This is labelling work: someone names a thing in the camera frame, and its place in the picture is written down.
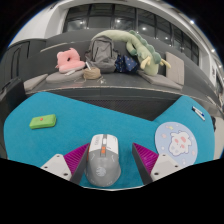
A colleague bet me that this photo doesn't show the small flat grey cushion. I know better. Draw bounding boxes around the small flat grey cushion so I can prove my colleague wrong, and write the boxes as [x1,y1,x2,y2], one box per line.
[23,73,49,92]

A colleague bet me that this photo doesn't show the white marker with black cap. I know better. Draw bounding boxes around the white marker with black cap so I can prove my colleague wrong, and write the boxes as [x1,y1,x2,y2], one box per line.
[191,107,205,122]

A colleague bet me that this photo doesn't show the dark glass window wall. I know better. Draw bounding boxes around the dark glass window wall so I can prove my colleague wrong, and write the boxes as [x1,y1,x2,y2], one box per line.
[62,3,200,66]

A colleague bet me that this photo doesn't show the grey backpack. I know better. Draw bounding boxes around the grey backpack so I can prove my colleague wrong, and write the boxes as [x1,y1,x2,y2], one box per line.
[84,35,119,74]

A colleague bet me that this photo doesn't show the round light blue mouse pad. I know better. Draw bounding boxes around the round light blue mouse pad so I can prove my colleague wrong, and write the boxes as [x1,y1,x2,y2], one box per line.
[154,121,199,169]

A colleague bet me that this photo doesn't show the tan woven pouch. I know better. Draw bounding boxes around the tan woven pouch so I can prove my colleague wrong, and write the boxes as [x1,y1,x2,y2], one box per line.
[82,66,102,81]

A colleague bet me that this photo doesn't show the round grey seat cushion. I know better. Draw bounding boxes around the round grey seat cushion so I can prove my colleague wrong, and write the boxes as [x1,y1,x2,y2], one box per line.
[45,69,86,84]

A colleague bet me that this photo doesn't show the long green dragon plush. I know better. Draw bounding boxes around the long green dragon plush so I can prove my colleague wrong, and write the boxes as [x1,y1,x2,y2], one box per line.
[90,29,172,77]

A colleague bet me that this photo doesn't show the white marker with blue cap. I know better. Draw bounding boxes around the white marker with blue cap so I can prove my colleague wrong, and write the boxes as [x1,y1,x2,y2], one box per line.
[193,105,207,119]

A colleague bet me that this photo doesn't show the small green case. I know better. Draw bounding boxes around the small green case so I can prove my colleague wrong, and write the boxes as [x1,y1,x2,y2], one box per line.
[28,113,58,130]

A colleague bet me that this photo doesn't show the black suitcase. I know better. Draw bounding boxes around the black suitcase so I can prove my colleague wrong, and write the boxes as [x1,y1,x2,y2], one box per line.
[0,77,26,118]

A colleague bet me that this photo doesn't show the pink plush cushion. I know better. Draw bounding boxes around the pink plush cushion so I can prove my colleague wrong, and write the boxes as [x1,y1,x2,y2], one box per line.
[54,47,86,74]

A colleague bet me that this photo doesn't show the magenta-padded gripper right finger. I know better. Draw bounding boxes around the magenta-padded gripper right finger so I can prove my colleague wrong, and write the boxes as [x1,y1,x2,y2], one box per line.
[131,142,184,186]

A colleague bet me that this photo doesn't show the navy patterned bag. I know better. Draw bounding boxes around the navy patterned bag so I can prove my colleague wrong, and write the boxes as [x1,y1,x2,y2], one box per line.
[114,54,139,74]

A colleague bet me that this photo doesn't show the ceiling lights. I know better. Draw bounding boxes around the ceiling lights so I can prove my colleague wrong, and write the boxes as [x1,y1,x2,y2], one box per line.
[188,19,217,54]

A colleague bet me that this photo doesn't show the upright grey cushion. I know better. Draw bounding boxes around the upright grey cushion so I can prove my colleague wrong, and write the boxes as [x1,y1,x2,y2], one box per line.
[165,51,186,86]

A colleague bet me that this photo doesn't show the square grey seat cushion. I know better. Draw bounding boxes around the square grey seat cushion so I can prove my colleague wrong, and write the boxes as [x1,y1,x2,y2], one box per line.
[137,69,184,91]

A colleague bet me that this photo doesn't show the grey and white computer mouse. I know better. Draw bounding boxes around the grey and white computer mouse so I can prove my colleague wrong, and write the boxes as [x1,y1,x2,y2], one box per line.
[83,133,122,188]

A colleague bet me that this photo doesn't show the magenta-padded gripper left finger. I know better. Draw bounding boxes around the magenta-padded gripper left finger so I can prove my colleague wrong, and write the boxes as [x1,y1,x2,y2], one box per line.
[40,143,91,186]

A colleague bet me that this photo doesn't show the black bag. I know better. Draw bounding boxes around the black bag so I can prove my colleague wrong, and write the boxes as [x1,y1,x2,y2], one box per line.
[210,115,218,133]

